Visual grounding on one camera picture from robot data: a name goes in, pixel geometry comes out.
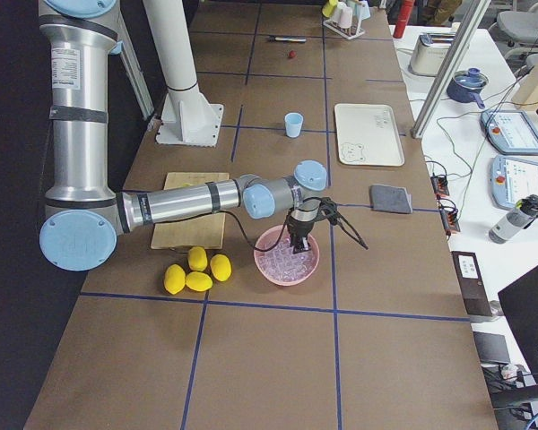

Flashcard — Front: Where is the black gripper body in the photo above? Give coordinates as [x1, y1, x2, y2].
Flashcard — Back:
[286, 197, 339, 242]

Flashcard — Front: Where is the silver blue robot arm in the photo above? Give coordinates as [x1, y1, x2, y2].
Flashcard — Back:
[39, 1, 335, 271]

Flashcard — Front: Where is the pink bowl of ice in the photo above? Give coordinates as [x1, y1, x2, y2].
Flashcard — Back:
[254, 226, 320, 287]

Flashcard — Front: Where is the light blue plastic cup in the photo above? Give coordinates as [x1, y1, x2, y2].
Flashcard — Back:
[284, 112, 304, 138]

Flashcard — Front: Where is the cup rack with cups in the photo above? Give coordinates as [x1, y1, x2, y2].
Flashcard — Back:
[321, 0, 371, 40]

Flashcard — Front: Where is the yellow lemon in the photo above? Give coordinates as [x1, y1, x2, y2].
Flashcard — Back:
[185, 271, 213, 292]
[187, 246, 208, 272]
[163, 264, 186, 295]
[210, 254, 232, 282]

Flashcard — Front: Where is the grey folded cloth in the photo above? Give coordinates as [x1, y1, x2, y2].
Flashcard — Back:
[369, 185, 413, 214]

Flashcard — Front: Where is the bamboo cutting board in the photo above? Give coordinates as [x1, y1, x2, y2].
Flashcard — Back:
[151, 172, 229, 250]

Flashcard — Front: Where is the cream bear tray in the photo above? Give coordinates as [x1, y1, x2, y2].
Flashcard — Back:
[334, 103, 405, 167]

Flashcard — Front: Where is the white pillar with base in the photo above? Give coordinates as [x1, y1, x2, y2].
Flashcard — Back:
[143, 0, 224, 147]

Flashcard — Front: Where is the black box with label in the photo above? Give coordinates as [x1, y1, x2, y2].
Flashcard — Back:
[451, 251, 492, 317]

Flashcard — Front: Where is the steel muddler black tip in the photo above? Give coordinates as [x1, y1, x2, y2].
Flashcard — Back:
[267, 35, 307, 44]

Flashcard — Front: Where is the blue pot with lid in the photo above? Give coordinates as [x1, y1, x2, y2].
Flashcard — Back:
[447, 67, 489, 109]

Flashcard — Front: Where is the blue teach pendant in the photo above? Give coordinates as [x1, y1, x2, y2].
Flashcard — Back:
[490, 155, 538, 210]
[480, 109, 538, 156]

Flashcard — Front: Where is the grey water bottle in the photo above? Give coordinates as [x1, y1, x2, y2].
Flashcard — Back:
[488, 194, 538, 244]

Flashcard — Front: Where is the black monitor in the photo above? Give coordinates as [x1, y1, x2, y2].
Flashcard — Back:
[490, 266, 538, 409]

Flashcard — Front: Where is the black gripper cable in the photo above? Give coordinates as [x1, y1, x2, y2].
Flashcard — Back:
[223, 196, 369, 253]

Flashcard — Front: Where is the aluminium frame post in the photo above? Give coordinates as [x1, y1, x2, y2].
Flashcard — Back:
[411, 0, 490, 139]

